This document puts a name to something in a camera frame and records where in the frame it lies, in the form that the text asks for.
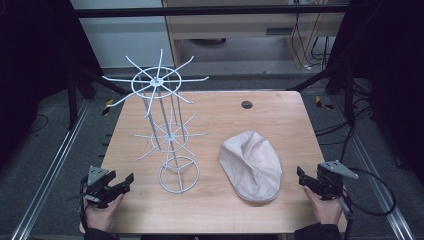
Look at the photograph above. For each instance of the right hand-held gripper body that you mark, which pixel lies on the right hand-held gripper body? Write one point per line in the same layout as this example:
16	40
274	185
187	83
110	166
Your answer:
333	180

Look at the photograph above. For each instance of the white cabinet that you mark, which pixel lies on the white cabinet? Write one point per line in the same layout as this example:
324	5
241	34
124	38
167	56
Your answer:
126	40

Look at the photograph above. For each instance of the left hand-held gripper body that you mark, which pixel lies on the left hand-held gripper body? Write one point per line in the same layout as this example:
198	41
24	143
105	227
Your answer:
97	186

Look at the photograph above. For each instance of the person's left hand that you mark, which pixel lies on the person's left hand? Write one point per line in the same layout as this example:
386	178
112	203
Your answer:
101	215

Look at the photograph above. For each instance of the black curtain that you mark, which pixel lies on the black curtain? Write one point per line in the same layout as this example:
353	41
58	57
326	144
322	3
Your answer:
33	66
390	66

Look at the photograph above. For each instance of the beige cap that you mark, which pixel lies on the beige cap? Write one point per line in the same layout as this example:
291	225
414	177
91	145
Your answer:
253	166

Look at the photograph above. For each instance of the black horizontal frame bar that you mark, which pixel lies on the black horizontal frame bar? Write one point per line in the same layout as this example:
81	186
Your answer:
200	11

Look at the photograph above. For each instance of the person's right hand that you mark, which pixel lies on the person's right hand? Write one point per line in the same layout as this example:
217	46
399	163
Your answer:
325	208

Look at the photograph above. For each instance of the yellow black tape piece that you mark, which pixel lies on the yellow black tape piece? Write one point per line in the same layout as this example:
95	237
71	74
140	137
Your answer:
323	104
108	106

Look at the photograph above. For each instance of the aluminium floor rail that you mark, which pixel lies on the aluminium floor rail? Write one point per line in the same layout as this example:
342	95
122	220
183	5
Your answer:
50	173
376	186

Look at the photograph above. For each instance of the black metal stand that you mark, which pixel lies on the black metal stand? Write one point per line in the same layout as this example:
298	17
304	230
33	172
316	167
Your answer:
72	103
348	100

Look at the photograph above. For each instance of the light wooden desk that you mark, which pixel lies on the light wooden desk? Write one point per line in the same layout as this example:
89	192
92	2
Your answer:
233	30

